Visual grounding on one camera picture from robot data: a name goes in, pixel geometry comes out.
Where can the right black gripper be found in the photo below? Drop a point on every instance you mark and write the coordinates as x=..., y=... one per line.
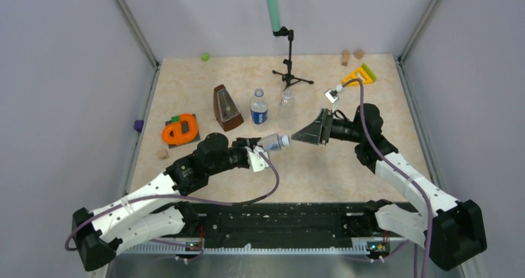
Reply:
x=317, y=132

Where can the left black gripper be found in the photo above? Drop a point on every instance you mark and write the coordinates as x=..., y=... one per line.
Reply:
x=242, y=142

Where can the clear bottle white cap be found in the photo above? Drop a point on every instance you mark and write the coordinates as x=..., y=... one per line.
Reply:
x=286, y=111

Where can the clear bottle red label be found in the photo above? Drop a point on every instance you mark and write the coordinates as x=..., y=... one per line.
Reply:
x=273, y=142

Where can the clear Pepsi plastic bottle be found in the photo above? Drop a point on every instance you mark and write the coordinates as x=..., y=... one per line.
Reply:
x=259, y=107

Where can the white cap red mark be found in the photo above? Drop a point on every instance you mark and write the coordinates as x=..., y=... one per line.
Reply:
x=285, y=141

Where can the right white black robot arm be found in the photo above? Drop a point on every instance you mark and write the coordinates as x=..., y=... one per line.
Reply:
x=449, y=230

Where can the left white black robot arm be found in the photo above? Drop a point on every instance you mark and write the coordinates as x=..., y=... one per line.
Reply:
x=161, y=206

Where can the brown wooden metronome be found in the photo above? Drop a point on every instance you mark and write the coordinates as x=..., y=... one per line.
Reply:
x=226, y=112

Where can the black tripod stand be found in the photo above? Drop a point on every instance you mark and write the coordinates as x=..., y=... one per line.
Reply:
x=288, y=78

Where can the small wooden cube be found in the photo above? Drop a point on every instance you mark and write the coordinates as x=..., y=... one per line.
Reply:
x=162, y=154

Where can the yellow plastic toy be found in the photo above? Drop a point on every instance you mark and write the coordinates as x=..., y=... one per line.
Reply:
x=356, y=74

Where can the green cylinder stick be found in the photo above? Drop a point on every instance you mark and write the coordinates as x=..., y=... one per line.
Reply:
x=370, y=76

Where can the tall wooden block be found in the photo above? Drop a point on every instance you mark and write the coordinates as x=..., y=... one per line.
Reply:
x=345, y=57

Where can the purple block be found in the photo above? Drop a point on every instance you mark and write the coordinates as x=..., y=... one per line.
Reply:
x=138, y=125

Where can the mint green microphone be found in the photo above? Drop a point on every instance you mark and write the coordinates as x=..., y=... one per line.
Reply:
x=274, y=15

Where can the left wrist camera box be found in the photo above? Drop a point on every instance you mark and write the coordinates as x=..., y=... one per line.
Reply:
x=257, y=159

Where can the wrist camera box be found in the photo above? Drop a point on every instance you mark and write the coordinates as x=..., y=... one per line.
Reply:
x=333, y=95
x=257, y=159

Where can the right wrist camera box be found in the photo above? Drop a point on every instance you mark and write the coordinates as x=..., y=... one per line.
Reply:
x=333, y=95

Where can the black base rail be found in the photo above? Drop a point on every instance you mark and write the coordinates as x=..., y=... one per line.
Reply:
x=286, y=226

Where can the white slotted cable duct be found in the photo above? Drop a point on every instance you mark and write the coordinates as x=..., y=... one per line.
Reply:
x=359, y=248

